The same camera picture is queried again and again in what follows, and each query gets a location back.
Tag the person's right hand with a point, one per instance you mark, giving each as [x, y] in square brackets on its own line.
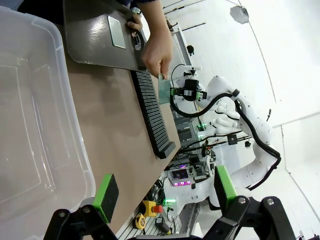
[157, 57]

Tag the white wrist watch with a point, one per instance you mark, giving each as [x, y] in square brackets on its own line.
[136, 10]

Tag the yellow tape measure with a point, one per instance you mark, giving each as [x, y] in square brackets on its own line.
[139, 221]

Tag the clear plastic storage box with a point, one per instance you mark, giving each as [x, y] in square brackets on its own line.
[37, 112]

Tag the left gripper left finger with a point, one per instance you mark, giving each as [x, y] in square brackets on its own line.
[106, 197]

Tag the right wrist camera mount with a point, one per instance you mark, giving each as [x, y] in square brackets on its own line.
[191, 82]

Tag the black plastic tray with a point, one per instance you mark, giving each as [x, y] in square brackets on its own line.
[90, 37]

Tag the person's right forearm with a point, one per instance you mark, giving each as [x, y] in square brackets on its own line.
[152, 20]

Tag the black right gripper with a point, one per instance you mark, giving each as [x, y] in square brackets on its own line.
[189, 93]

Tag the black slotted PCB rack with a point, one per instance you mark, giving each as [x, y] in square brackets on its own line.
[150, 110]

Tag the green PCB board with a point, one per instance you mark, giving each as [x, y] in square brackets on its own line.
[163, 92]
[116, 32]

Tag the person's left hand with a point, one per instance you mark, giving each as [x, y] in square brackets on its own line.
[136, 24]

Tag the grey studio light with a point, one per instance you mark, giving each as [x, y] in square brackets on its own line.
[238, 14]

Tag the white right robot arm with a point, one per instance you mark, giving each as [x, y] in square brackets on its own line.
[252, 117]

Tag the computer with pink lights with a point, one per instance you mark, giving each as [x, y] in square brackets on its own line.
[180, 175]

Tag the white side table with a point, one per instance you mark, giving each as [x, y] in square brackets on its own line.
[183, 47]

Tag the black handheld tool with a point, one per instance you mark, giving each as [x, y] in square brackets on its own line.
[162, 225]

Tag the yellow emergency stop button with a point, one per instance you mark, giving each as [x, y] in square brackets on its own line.
[150, 208]

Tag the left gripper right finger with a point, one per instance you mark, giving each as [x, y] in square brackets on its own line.
[226, 187]

